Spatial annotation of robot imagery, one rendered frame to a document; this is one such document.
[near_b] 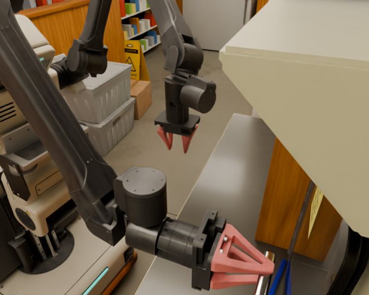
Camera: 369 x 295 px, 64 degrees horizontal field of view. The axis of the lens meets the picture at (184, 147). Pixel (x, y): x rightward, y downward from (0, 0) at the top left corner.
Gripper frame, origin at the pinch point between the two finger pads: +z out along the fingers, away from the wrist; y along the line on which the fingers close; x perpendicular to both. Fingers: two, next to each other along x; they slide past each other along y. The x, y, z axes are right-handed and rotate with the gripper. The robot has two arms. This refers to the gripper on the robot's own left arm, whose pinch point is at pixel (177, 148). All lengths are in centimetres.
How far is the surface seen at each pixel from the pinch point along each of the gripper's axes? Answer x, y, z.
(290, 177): -9.3, 28.7, -5.9
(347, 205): -46, 30, -33
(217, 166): 15.9, 7.5, 15.8
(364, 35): -42, 28, -41
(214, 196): 1.7, 10.7, 15.8
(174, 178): 106, -48, 109
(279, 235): -9.3, 29.6, 11.9
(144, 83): 210, -126, 81
